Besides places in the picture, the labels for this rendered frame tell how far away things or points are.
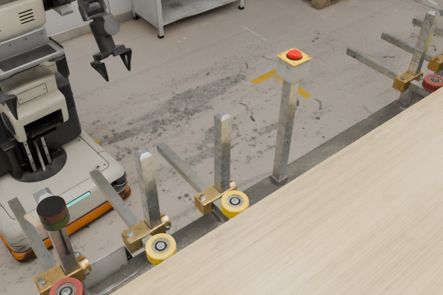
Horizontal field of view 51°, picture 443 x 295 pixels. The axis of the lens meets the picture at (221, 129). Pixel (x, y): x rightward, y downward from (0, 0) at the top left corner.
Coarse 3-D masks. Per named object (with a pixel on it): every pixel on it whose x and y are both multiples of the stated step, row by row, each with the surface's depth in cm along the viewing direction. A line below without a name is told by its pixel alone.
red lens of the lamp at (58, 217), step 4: (56, 196) 100; (64, 200) 99; (64, 204) 99; (36, 208) 98; (64, 208) 98; (60, 212) 97; (64, 212) 98; (40, 216) 96; (44, 216) 96; (52, 216) 96; (56, 216) 96; (60, 216) 97; (64, 216) 98; (40, 220) 98; (44, 220) 97; (48, 220) 96; (52, 220) 97; (56, 220) 97; (60, 220) 98
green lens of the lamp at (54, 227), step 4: (68, 212) 100; (68, 216) 100; (64, 220) 99; (68, 220) 100; (44, 224) 98; (52, 224) 98; (56, 224) 98; (60, 224) 98; (64, 224) 99; (44, 228) 99; (48, 228) 98; (52, 228) 98; (56, 228) 99; (60, 228) 99
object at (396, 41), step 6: (384, 36) 218; (390, 36) 216; (396, 36) 216; (390, 42) 217; (396, 42) 214; (402, 42) 212; (408, 42) 212; (402, 48) 213; (408, 48) 210; (414, 48) 208; (426, 54) 204; (432, 54) 204; (426, 60) 206
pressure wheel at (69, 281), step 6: (60, 282) 112; (66, 282) 112; (72, 282) 112; (78, 282) 112; (54, 288) 111; (60, 288) 111; (66, 288) 111; (72, 288) 112; (78, 288) 111; (54, 294) 110; (60, 294) 110; (66, 294) 110; (72, 294) 110; (78, 294) 110; (84, 294) 113
